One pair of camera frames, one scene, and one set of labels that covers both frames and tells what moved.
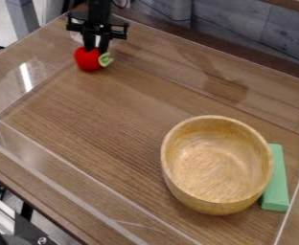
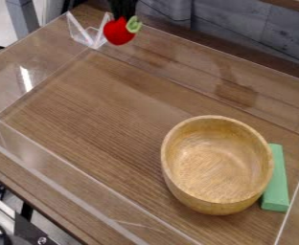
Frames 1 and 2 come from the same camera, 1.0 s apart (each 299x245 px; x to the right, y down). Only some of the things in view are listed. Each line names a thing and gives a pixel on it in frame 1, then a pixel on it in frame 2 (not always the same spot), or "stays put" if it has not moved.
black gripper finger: (89, 40) to (116, 8)
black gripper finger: (104, 42) to (130, 9)
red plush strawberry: (91, 60) to (120, 30)
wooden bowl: (218, 165) stays put
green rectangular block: (277, 198) stays put
